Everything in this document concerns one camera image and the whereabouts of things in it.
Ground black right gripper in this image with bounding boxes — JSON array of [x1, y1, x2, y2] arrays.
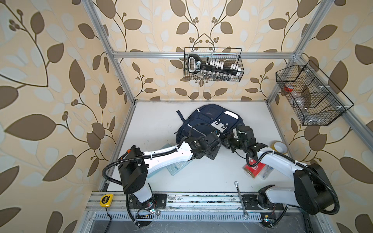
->
[[220, 132, 247, 152]]

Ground navy blue school backpack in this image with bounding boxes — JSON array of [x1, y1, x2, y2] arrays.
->
[[176, 104, 244, 144]]

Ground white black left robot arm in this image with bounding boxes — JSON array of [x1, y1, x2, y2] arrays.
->
[[102, 132, 221, 228]]

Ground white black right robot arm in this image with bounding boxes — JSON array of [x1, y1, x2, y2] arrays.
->
[[223, 125, 340, 215]]

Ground light blue pencil case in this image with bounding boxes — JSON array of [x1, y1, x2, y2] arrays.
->
[[145, 144, 177, 177]]

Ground yellow tape roll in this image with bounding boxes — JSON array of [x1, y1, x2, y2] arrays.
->
[[271, 141, 288, 154]]

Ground red book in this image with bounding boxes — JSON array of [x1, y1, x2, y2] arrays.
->
[[243, 163, 266, 178]]

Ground clear plastic box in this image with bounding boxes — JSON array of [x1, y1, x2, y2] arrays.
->
[[259, 165, 274, 180]]

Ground light blue calculator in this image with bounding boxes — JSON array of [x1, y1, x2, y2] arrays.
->
[[166, 161, 191, 176]]

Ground red cap clear bottle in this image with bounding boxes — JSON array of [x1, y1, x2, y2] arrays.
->
[[283, 83, 305, 103]]

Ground silver combination wrench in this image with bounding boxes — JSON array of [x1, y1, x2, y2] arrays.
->
[[234, 181, 249, 219]]

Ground orange black pliers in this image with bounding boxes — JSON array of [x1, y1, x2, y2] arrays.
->
[[122, 145, 136, 159]]

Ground yellow tape measure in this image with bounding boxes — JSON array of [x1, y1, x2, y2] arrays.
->
[[99, 194, 114, 208]]

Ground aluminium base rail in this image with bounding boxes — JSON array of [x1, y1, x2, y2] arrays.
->
[[83, 192, 302, 224]]

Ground black wire basket back wall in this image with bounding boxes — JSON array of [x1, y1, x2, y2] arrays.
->
[[183, 47, 244, 82]]

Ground black wire basket wall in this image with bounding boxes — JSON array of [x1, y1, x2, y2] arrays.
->
[[183, 47, 244, 82], [275, 60, 354, 126]]

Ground socket set black rail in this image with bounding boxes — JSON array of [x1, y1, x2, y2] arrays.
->
[[185, 54, 244, 76]]

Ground black wire basket right wall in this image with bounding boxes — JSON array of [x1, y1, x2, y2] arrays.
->
[[275, 60, 354, 126]]

